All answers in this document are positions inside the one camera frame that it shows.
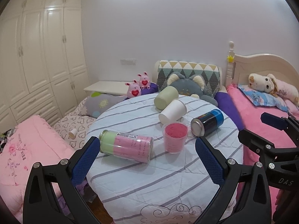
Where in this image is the heart print bed sheet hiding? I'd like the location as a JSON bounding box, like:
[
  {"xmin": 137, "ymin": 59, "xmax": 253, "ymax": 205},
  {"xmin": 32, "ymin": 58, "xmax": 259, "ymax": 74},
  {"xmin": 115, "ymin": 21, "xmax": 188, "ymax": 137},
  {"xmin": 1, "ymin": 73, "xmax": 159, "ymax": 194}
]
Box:
[{"xmin": 53, "ymin": 97, "xmax": 98, "ymax": 150}]

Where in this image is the purple bed sheet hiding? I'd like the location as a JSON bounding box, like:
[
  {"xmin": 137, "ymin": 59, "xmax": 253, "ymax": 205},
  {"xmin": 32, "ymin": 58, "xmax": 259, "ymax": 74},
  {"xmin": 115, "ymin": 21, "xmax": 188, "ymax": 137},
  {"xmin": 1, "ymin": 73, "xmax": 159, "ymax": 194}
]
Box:
[{"xmin": 214, "ymin": 91, "xmax": 245, "ymax": 131}]

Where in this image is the pink and green jar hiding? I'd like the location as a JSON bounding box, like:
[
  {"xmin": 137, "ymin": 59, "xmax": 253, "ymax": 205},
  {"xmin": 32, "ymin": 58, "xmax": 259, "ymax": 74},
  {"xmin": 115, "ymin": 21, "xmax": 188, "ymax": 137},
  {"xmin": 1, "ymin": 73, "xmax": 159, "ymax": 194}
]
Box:
[{"xmin": 99, "ymin": 129, "xmax": 153, "ymax": 164}]

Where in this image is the pink bunny plush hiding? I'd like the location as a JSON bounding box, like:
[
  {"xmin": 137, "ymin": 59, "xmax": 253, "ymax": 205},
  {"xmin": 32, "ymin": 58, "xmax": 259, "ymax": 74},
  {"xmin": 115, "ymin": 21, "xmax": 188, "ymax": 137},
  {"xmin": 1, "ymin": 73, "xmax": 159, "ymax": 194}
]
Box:
[
  {"xmin": 126, "ymin": 79, "xmax": 142, "ymax": 98},
  {"xmin": 137, "ymin": 71, "xmax": 150, "ymax": 89}
]

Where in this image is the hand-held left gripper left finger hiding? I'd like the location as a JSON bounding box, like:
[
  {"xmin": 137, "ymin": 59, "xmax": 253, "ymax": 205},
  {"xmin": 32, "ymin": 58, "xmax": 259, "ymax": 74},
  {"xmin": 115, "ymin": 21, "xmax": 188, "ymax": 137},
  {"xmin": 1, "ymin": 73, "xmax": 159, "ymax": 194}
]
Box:
[{"xmin": 23, "ymin": 136, "xmax": 103, "ymax": 224}]

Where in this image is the cream wooden headboard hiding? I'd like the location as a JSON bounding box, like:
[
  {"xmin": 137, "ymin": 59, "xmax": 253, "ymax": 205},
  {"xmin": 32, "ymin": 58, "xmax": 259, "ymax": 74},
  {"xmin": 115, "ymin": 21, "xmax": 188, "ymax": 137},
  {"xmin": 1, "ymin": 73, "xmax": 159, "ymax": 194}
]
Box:
[{"xmin": 225, "ymin": 41, "xmax": 299, "ymax": 91}]

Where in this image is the cream wardrobe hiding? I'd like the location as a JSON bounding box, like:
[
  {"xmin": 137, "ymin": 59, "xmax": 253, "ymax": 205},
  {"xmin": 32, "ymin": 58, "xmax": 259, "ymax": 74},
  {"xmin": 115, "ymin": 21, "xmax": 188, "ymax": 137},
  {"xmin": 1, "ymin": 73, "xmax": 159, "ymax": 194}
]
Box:
[{"xmin": 0, "ymin": 0, "xmax": 91, "ymax": 131}]

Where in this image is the pink embroidered quilt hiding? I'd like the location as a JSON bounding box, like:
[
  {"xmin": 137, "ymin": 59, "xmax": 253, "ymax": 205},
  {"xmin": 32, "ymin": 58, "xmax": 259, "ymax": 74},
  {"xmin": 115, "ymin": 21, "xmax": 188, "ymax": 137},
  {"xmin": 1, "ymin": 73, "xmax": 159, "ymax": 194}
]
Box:
[{"xmin": 0, "ymin": 115, "xmax": 78, "ymax": 218}]

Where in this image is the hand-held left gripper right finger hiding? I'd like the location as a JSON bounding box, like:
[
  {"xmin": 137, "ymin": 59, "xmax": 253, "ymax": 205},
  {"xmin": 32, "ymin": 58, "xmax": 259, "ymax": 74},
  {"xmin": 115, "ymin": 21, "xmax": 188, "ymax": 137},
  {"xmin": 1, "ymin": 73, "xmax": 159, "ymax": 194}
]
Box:
[{"xmin": 193, "ymin": 136, "xmax": 273, "ymax": 224}]

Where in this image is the grey cat plush cushion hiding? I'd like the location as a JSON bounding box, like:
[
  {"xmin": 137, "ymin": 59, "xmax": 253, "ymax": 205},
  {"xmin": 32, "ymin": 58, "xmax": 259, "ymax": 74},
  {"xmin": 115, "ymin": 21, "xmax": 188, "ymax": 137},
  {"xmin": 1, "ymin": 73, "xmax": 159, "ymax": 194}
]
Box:
[{"xmin": 165, "ymin": 72, "xmax": 218, "ymax": 106}]

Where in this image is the striped white tablecloth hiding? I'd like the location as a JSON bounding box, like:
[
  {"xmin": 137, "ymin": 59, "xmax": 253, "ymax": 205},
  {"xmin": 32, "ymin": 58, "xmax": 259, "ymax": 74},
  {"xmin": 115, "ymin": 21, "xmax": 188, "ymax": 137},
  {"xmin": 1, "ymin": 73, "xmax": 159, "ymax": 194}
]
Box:
[{"xmin": 86, "ymin": 93, "xmax": 244, "ymax": 224}]

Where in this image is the purple cushion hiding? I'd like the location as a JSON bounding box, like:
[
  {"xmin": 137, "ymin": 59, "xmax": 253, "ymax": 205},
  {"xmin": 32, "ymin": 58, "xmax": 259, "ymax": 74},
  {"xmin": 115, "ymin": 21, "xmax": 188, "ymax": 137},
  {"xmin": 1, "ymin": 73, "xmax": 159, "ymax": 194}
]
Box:
[{"xmin": 140, "ymin": 82, "xmax": 159, "ymax": 96}]

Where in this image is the white paper cup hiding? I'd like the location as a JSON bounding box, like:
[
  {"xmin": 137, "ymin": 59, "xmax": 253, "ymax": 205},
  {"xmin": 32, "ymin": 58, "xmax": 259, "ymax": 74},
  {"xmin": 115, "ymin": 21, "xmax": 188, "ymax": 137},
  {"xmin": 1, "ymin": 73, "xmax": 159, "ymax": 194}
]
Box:
[{"xmin": 158, "ymin": 99, "xmax": 187, "ymax": 125}]

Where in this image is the dark striped cloth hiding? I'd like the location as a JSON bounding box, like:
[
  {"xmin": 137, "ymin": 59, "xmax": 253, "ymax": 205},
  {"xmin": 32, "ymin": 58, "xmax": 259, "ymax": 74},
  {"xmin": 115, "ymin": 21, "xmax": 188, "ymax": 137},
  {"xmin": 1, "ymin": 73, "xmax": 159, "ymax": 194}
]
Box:
[{"xmin": 0, "ymin": 128, "xmax": 16, "ymax": 150}]

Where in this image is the grey pillow with sun print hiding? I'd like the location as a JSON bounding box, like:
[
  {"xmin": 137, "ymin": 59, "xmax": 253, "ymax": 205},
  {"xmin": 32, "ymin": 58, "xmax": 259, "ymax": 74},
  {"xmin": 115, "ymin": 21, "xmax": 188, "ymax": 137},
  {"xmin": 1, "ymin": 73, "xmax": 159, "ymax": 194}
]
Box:
[{"xmin": 81, "ymin": 92, "xmax": 128, "ymax": 119}]

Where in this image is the dark blue metal can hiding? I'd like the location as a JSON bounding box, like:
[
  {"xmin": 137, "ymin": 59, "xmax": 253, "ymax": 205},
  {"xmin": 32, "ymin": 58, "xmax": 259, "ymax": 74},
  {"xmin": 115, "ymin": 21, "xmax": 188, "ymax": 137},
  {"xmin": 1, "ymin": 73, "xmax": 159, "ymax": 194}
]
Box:
[{"xmin": 190, "ymin": 109, "xmax": 224, "ymax": 137}]

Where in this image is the cream dog plush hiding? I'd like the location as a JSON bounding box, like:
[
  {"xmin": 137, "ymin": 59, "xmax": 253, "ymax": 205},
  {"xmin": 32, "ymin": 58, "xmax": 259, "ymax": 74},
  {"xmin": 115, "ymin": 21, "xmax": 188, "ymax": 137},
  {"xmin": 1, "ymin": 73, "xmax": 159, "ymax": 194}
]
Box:
[{"xmin": 248, "ymin": 73, "xmax": 299, "ymax": 103}]

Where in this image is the green cup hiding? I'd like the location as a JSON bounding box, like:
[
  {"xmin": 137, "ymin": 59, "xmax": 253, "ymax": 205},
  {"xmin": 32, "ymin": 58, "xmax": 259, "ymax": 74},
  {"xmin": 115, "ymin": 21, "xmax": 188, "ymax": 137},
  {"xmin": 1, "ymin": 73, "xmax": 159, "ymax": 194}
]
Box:
[{"xmin": 154, "ymin": 86, "xmax": 179, "ymax": 111}]

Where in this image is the blue cartoon pillow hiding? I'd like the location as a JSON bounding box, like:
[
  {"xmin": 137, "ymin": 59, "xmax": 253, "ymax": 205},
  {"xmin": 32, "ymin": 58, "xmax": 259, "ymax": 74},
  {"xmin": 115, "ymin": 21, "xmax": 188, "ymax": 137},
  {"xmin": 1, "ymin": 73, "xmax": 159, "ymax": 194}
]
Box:
[{"xmin": 238, "ymin": 84, "xmax": 290, "ymax": 112}]

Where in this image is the pink bed blanket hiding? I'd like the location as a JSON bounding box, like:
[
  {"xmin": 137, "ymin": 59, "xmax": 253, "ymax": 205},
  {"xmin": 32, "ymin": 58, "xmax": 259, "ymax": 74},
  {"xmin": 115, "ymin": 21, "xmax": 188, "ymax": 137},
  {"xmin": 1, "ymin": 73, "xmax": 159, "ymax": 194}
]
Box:
[{"xmin": 226, "ymin": 85, "xmax": 299, "ymax": 213}]

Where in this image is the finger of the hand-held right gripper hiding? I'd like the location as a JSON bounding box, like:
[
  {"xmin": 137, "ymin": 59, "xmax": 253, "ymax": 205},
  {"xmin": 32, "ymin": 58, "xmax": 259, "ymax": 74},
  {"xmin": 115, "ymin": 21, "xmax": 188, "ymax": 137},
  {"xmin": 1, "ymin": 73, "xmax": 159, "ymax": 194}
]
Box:
[
  {"xmin": 260, "ymin": 112, "xmax": 299, "ymax": 136},
  {"xmin": 238, "ymin": 128, "xmax": 299, "ymax": 164}
]

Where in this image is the white nightstand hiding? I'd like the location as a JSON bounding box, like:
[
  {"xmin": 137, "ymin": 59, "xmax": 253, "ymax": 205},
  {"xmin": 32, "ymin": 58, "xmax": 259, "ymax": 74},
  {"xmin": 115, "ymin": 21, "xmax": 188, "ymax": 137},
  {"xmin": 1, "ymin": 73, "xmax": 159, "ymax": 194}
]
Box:
[{"xmin": 84, "ymin": 81, "xmax": 131, "ymax": 97}]

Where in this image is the clear cup with pink sand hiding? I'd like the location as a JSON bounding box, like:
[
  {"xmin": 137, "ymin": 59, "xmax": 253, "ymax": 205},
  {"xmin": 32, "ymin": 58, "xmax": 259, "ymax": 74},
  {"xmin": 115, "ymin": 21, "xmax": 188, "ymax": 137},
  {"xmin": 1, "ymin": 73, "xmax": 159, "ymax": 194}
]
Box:
[{"xmin": 162, "ymin": 122, "xmax": 189, "ymax": 154}]

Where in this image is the triangle pattern cushion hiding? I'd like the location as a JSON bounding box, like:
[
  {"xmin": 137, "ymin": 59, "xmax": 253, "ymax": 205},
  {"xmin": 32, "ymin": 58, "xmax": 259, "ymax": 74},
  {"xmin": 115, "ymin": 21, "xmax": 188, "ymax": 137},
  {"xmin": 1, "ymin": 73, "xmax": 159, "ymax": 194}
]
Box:
[{"xmin": 157, "ymin": 60, "xmax": 222, "ymax": 93}]

